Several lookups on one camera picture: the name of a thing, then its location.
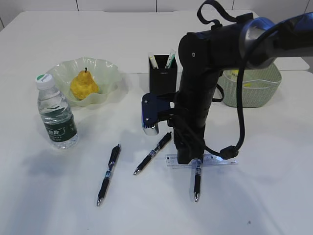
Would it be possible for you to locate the clear plastic ruler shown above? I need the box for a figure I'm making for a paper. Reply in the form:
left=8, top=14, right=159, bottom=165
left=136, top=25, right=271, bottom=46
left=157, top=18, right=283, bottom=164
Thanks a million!
left=165, top=153, right=238, bottom=169

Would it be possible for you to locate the black gel pen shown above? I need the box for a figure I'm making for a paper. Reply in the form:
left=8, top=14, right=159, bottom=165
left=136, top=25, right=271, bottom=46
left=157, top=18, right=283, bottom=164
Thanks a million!
left=193, top=159, right=202, bottom=202
left=133, top=132, right=172, bottom=175
left=96, top=144, right=121, bottom=207

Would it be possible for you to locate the black square pen holder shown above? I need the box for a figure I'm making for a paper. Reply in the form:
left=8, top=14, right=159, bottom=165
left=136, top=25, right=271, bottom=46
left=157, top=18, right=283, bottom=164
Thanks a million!
left=148, top=55, right=178, bottom=95

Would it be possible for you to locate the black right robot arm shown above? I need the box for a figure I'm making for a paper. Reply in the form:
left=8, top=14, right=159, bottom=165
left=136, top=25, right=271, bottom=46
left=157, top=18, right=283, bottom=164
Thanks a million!
left=173, top=13, right=313, bottom=165

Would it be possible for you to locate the yellow pear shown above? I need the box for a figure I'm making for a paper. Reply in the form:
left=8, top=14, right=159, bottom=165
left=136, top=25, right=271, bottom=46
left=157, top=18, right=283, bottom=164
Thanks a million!
left=70, top=67, right=99, bottom=100

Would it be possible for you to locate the yellow utility knife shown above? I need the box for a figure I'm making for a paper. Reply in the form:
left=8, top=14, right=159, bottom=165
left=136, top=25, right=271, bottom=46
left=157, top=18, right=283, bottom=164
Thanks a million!
left=148, top=51, right=158, bottom=69

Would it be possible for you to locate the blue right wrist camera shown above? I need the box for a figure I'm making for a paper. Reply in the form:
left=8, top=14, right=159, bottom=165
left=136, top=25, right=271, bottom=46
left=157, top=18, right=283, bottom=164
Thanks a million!
left=141, top=93, right=176, bottom=136

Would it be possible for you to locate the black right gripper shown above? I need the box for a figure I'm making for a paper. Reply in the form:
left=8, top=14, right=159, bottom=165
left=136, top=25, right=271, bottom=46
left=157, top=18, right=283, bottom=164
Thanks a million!
left=168, top=108, right=208, bottom=165

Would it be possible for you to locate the green wavy glass plate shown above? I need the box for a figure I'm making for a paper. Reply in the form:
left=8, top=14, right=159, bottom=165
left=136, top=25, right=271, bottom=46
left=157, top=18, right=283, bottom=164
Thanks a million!
left=47, top=57, right=121, bottom=107

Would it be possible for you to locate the green woven plastic basket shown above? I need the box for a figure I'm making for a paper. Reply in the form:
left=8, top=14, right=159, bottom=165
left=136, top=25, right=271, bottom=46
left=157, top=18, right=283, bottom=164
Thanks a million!
left=218, top=63, right=282, bottom=108

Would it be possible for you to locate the clear water bottle green label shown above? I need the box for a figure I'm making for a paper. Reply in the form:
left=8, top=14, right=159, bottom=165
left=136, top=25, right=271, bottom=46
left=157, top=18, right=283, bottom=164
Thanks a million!
left=35, top=73, right=78, bottom=149

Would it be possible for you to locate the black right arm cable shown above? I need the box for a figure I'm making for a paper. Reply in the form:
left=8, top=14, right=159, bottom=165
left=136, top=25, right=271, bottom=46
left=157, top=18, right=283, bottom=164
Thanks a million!
left=197, top=0, right=313, bottom=161

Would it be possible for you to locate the green utility knife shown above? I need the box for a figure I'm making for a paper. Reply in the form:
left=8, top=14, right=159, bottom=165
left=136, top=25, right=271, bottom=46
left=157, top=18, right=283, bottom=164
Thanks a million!
left=165, top=49, right=176, bottom=69

